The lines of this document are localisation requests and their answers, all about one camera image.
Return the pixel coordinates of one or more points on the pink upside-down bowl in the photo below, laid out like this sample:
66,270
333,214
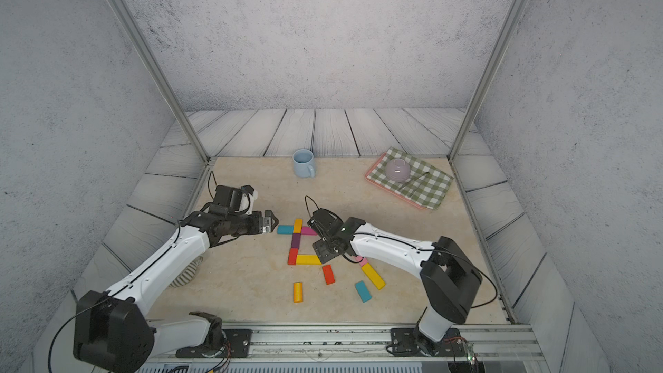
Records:
398,170

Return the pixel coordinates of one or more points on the left aluminium frame post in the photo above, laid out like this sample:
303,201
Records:
140,44

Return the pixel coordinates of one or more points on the pink plastic tray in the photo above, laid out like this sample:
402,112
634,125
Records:
386,190

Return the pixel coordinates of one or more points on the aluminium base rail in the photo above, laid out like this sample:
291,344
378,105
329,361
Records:
380,348

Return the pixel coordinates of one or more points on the purple block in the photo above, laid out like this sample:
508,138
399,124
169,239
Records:
295,241

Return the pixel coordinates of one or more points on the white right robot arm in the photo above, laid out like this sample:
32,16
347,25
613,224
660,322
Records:
452,283

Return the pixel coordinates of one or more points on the orange-yellow square block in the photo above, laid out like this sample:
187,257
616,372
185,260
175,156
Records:
297,229

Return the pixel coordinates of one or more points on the red block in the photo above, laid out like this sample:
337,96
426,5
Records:
328,274
292,256

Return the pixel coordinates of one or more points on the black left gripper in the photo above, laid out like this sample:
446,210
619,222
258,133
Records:
258,225

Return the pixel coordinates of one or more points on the magenta block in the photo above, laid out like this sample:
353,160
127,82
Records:
308,231

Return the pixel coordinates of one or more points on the teal block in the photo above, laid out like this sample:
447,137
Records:
285,230
363,291

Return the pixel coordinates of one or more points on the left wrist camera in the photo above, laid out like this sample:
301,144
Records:
237,201

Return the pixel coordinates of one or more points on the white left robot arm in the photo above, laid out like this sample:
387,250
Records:
111,330

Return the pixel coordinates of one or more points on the long yellow block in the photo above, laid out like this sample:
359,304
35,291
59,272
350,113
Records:
373,276
308,260

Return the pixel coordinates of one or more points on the light blue mug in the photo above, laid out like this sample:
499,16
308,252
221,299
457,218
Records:
304,164

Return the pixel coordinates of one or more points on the aluminium frame post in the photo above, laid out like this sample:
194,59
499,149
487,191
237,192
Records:
140,44
507,30

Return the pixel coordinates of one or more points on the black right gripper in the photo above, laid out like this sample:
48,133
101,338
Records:
319,249

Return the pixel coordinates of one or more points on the orange cylinder block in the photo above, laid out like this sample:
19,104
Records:
298,292

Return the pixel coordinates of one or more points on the green white checkered cloth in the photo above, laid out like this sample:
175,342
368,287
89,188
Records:
427,185

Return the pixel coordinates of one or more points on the right aluminium frame post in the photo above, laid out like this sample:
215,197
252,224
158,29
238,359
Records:
507,30

